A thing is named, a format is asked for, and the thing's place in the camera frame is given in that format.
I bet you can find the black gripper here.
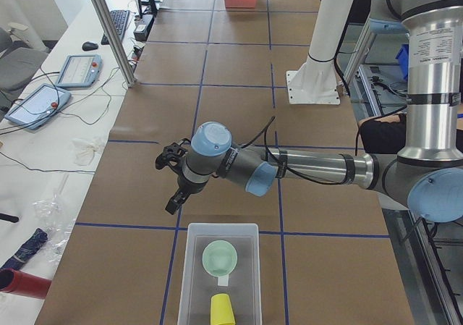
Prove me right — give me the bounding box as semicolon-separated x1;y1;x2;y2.
155;139;206;215

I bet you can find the mint green bowl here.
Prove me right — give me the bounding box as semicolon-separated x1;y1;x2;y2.
202;240;238;277

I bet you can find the yellow plastic cup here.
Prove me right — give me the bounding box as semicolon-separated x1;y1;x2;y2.
210;293;236;325

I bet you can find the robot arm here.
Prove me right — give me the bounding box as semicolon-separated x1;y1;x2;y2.
155;0;462;222

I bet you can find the black power box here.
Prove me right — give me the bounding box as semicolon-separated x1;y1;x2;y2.
133;14;154;42

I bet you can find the clear plastic bin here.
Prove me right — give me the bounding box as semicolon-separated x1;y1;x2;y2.
177;223;263;324

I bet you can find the white crumpled cloth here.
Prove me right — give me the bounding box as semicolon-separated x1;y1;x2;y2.
72;138;106;166

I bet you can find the crumpled clear plastic wrap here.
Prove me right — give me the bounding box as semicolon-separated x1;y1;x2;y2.
33;194;76;266

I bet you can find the dark blue folded umbrella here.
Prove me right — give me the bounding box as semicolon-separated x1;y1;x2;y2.
1;228;48;270

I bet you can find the far teach pendant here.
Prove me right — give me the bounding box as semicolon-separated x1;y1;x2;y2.
55;54;102;89

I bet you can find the teach pendant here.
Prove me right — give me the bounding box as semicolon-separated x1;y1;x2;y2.
4;84;72;130
55;54;102;89

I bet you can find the near teach pendant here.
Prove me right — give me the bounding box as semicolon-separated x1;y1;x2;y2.
4;84;72;130

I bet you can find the black computer mouse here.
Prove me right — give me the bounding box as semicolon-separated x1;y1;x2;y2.
82;41;98;51

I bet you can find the red cylinder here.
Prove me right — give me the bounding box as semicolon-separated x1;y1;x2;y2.
1;269;51;300

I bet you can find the black keyboard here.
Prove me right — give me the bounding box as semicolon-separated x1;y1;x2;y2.
110;9;131;40

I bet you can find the grey office chair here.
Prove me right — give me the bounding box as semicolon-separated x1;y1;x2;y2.
1;28;48;113

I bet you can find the seated person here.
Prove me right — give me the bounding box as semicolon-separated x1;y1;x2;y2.
358;113;407;154

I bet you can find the blue storage bin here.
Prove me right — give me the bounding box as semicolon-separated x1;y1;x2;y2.
395;44;409;82

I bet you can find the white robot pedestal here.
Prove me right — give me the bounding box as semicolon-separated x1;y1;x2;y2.
286;0;354;105

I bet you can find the aluminium frame post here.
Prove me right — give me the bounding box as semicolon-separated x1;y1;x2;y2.
91;0;136;88

